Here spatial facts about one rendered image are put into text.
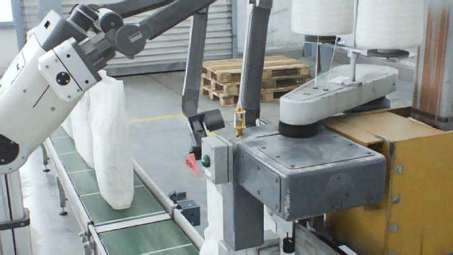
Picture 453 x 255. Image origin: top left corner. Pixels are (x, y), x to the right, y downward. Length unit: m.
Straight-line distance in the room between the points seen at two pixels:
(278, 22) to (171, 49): 1.97
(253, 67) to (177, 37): 7.59
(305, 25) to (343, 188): 0.49
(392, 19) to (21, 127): 1.04
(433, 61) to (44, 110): 1.02
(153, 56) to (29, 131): 7.40
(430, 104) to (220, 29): 8.04
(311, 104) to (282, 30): 8.73
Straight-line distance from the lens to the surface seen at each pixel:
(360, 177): 1.17
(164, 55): 9.12
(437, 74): 1.44
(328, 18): 1.45
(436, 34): 1.44
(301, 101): 1.26
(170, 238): 2.93
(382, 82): 1.55
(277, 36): 9.94
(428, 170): 1.37
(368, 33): 1.27
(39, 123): 1.69
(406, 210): 1.37
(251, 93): 1.58
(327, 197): 1.13
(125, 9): 2.09
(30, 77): 1.64
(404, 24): 1.26
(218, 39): 9.40
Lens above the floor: 1.72
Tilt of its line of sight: 16 degrees down
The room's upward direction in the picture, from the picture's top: 1 degrees counter-clockwise
